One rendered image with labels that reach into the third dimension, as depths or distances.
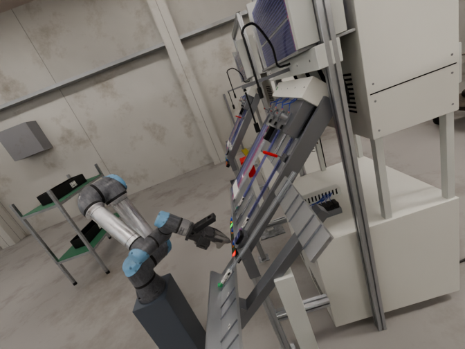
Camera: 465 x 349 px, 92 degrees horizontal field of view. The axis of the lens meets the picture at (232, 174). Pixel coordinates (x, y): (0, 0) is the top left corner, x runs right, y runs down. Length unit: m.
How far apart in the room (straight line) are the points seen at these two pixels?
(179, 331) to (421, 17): 1.67
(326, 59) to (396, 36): 0.25
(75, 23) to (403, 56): 5.37
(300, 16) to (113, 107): 4.83
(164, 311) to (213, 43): 4.73
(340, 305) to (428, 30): 1.20
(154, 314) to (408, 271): 1.27
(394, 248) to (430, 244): 0.17
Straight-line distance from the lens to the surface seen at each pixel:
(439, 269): 1.54
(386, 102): 1.00
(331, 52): 0.85
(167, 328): 1.47
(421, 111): 1.09
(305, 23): 0.86
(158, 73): 5.20
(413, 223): 1.28
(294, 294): 0.79
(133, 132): 5.35
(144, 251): 1.09
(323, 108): 0.89
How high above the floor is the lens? 1.35
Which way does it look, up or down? 20 degrees down
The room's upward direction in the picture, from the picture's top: 21 degrees counter-clockwise
